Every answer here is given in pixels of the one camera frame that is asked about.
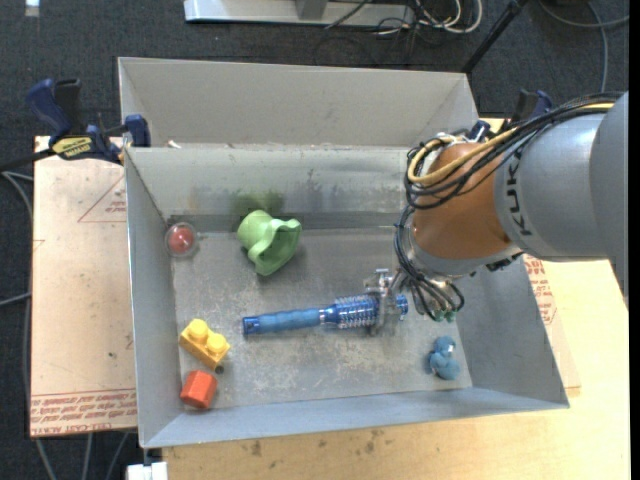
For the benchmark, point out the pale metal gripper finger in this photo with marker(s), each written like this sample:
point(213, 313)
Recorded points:
point(380, 283)
point(384, 320)

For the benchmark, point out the blue flashlight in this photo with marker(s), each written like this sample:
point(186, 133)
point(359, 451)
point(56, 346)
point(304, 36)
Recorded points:
point(290, 319)

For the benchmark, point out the grey metal bin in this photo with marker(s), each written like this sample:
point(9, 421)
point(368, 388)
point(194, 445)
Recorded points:
point(325, 358)

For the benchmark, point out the blue toy animal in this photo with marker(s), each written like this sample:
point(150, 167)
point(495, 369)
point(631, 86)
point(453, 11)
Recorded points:
point(444, 360)

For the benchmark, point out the green plastic cup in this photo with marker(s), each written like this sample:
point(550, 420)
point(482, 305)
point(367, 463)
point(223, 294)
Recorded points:
point(272, 243)

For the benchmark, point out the yellow toy brick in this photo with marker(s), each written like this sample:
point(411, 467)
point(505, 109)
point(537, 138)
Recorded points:
point(202, 340)

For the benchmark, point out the orange-red block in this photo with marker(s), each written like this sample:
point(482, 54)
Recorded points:
point(198, 389)

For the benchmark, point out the red ball in clear shell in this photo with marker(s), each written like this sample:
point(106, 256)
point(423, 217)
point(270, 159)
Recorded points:
point(180, 239)

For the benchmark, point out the brown cardboard board red print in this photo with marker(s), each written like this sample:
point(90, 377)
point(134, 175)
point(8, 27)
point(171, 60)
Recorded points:
point(75, 278)

